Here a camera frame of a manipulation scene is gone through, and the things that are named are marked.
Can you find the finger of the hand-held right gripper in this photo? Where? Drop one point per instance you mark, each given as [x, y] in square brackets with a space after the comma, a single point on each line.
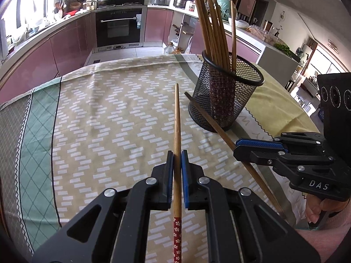
[260, 143]
[255, 154]

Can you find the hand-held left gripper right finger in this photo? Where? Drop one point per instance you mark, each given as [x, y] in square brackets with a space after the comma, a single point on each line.
[185, 180]

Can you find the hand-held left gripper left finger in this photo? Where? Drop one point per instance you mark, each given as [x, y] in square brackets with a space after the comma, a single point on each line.
[170, 180]

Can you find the black mesh cup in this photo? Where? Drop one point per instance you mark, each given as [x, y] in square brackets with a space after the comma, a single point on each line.
[219, 101]

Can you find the bunch of wooden chopsticks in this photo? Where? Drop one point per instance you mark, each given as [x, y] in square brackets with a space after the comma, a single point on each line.
[216, 49]

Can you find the person's right forearm pink sleeve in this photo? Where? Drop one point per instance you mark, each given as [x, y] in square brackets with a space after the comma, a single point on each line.
[329, 241]

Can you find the person's right hand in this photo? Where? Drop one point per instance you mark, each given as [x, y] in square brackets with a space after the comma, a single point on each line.
[315, 208]

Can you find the white kitchen island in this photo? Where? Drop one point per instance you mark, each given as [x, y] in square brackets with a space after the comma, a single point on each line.
[277, 63]

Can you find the patterned tablecloth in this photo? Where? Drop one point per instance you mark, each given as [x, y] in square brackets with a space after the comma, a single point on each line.
[109, 115]

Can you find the green leafy vegetables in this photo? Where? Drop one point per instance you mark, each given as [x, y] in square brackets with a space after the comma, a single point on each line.
[282, 48]

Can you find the clear bottle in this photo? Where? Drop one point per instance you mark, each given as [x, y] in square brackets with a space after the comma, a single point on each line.
[169, 49]

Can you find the green plastic bag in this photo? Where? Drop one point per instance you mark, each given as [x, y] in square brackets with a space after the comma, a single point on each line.
[226, 8]

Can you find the black built-in oven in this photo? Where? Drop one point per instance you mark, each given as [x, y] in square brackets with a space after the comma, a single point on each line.
[118, 27]

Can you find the purple kitchen cabinets with counter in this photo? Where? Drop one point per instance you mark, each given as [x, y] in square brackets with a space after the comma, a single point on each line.
[54, 49]

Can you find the wok with lid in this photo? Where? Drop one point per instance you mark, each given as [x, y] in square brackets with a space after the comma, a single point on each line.
[105, 1]

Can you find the kitchen window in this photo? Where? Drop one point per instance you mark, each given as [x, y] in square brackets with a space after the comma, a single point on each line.
[24, 8]

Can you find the wall clock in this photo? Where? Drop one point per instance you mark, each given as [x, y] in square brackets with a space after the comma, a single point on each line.
[282, 16]

